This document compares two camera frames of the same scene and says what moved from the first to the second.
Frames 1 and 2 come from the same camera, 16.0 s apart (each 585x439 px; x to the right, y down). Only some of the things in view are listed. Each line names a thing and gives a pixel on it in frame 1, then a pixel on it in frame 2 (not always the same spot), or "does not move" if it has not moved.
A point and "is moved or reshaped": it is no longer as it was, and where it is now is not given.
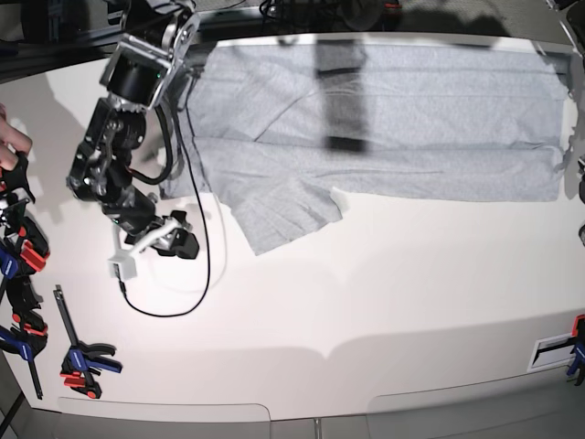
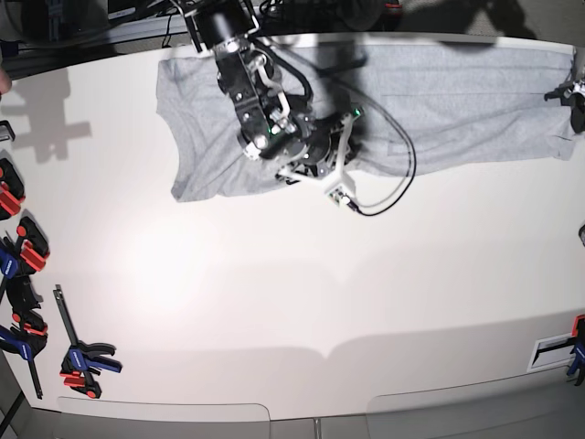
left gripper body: x=134 y=212 → x=322 y=136
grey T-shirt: x=277 y=128 is moved or reshaped
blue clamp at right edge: x=578 y=367 does not move
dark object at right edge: x=581 y=234 does not move
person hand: x=14 y=136 → x=5 y=83
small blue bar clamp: x=84 y=359 does not move
